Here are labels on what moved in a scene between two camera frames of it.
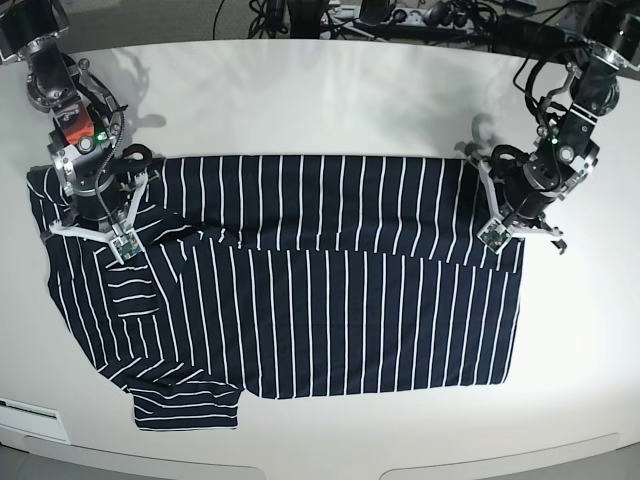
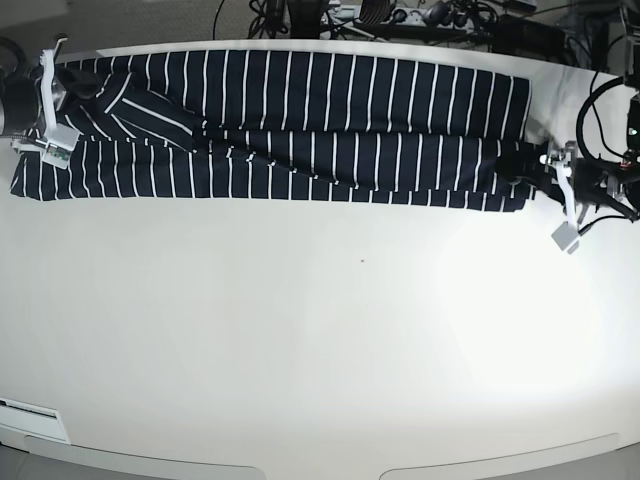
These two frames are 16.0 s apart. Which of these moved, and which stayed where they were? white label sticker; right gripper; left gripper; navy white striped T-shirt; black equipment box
Moved: left gripper; right gripper; navy white striped T-shirt
Stayed: black equipment box; white label sticker
